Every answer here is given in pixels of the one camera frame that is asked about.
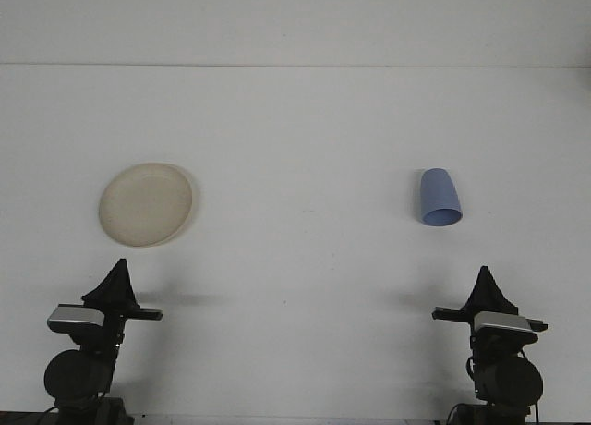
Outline pale blue cup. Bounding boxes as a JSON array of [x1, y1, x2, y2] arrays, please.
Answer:
[[418, 167, 464, 227]]

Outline pale round plate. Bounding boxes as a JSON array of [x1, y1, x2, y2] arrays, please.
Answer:
[[97, 162, 202, 249]]

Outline grey camera box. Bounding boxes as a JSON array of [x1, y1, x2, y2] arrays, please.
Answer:
[[474, 310, 532, 334], [47, 304, 103, 334]]

